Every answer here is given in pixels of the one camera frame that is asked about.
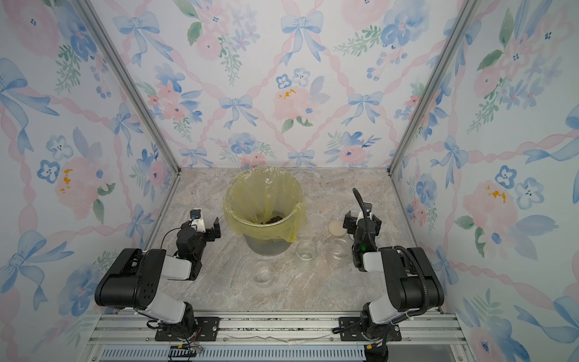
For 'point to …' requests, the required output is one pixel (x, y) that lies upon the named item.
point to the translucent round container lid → (316, 220)
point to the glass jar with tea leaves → (306, 250)
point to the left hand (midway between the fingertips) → (207, 217)
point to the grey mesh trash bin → (265, 246)
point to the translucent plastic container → (338, 253)
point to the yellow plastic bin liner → (266, 201)
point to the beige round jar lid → (336, 228)
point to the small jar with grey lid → (264, 274)
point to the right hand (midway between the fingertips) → (364, 213)
